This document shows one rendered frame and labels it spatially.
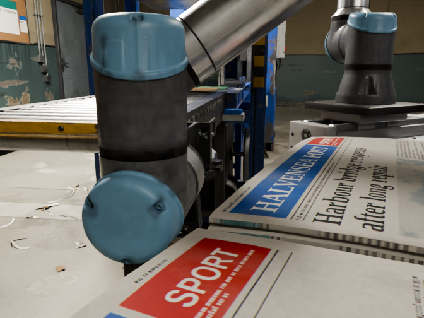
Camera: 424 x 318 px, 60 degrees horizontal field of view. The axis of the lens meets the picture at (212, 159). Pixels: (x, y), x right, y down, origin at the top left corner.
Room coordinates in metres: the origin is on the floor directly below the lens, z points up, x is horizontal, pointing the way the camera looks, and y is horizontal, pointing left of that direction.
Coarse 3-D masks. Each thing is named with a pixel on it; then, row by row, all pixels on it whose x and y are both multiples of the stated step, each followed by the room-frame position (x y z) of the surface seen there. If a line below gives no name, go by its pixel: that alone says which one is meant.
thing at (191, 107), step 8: (208, 96) 1.55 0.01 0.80; (216, 96) 1.55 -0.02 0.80; (224, 96) 1.78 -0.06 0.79; (192, 104) 1.15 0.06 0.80; (200, 104) 1.15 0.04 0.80; (208, 104) 1.27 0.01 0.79; (216, 104) 1.49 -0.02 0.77; (224, 104) 1.78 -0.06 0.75; (192, 112) 0.98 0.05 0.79; (200, 112) 1.10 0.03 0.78; (208, 112) 1.27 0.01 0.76; (216, 112) 1.49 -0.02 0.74; (192, 120) 0.98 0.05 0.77; (200, 120) 1.10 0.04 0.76; (208, 120) 1.27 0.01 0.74; (216, 120) 1.49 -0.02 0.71
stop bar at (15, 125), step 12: (0, 120) 0.61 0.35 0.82; (12, 120) 0.61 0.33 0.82; (24, 120) 0.61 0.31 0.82; (36, 120) 0.61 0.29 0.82; (48, 120) 0.61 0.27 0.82; (60, 120) 0.61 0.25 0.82; (12, 132) 0.60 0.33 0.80; (24, 132) 0.60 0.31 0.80; (36, 132) 0.59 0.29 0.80; (48, 132) 0.59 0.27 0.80; (60, 132) 0.59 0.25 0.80; (72, 132) 0.58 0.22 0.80; (84, 132) 0.58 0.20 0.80; (96, 132) 0.58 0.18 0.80
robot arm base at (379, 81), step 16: (352, 64) 0.97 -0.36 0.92; (368, 64) 0.94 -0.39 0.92; (384, 64) 0.94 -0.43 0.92; (352, 80) 0.96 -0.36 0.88; (368, 80) 0.94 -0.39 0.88; (384, 80) 0.94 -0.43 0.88; (336, 96) 1.00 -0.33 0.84; (352, 96) 0.94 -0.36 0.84; (368, 96) 0.92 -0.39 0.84; (384, 96) 0.92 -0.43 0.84
